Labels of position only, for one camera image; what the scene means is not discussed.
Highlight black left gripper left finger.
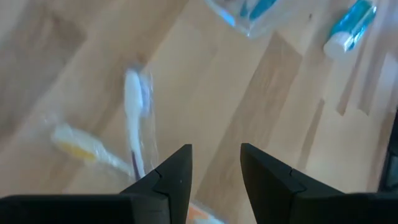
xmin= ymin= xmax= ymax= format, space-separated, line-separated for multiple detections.
xmin=0 ymin=144 xmax=193 ymax=224

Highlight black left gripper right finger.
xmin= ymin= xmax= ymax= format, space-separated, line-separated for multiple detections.
xmin=240 ymin=142 xmax=398 ymax=224

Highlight orange toothbrush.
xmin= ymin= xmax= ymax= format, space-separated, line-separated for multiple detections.
xmin=49 ymin=121 xmax=226 ymax=224

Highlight purple toothbrush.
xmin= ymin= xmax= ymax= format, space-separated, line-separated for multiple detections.
xmin=123 ymin=67 xmax=159 ymax=183

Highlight blue mouthwash bottle white cap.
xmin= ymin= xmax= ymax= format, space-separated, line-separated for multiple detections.
xmin=322 ymin=0 xmax=377 ymax=60

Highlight blue mouthwash bottle green label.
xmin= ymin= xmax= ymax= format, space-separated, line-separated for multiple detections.
xmin=203 ymin=0 xmax=282 ymax=40

